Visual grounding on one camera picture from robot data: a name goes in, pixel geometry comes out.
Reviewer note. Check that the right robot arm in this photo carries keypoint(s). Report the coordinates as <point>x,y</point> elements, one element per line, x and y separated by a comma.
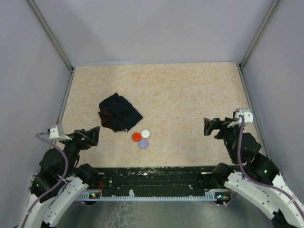
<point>259,180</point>

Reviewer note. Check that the white cable duct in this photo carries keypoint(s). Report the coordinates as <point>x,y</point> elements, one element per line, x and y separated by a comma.
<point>90,196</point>

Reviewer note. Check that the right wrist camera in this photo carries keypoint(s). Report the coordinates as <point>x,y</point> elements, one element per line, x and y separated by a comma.
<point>241,116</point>

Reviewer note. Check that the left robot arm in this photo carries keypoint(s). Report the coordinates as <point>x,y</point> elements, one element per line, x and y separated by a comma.
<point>59,182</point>

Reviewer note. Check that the white charging case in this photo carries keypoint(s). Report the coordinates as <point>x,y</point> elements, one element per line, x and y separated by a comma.
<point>145,133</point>

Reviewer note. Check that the aluminium frame post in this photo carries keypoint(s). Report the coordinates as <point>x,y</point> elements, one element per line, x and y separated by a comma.
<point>50,34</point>
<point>259,33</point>

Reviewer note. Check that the dark navy cloth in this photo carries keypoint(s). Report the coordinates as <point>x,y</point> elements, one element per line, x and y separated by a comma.
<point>118,114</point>

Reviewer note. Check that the right aluminium frame post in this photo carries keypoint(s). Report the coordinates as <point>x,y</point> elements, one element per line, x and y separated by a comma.
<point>259,33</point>

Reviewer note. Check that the purple charging case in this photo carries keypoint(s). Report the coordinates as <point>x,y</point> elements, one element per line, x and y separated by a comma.
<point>143,144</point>

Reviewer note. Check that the left aluminium frame post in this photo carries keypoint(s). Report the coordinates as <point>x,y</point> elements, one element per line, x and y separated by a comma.
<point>50,34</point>

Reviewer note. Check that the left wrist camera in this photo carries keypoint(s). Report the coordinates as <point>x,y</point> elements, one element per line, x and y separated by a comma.
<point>56,132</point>

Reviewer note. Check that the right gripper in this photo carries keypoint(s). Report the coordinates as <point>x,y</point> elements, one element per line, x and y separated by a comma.
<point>216,123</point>

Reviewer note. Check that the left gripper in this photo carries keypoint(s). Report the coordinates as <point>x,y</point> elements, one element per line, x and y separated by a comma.
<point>90,136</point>

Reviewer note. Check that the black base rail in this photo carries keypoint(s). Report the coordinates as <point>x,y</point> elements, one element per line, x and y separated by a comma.
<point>161,181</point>

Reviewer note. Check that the orange charging case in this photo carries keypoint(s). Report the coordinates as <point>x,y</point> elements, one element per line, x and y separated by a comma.
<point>136,137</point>

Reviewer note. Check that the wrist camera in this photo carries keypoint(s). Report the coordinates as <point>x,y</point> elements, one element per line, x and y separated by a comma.
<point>56,132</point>
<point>241,116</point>

